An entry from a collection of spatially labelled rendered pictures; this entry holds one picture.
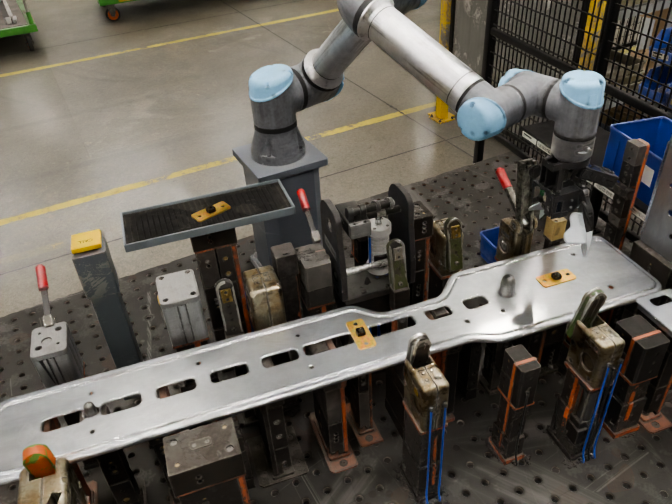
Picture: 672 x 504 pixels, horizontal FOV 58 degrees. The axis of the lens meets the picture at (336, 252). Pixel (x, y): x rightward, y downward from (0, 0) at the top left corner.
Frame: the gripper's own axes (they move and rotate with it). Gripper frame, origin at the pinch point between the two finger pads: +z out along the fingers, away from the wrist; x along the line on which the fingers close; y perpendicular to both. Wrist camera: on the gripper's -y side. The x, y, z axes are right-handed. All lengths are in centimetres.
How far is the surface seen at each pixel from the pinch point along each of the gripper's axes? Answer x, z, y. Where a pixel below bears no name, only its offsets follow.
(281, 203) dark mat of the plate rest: -30, -6, 53
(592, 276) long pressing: 2.4, 11.7, -7.5
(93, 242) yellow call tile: -32, -7, 94
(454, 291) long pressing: -4.9, 10.9, 22.8
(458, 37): -269, 54, -125
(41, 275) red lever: -30, -4, 105
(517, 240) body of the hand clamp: -13.2, 9.1, 1.8
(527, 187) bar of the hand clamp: -15.4, -3.6, -0.7
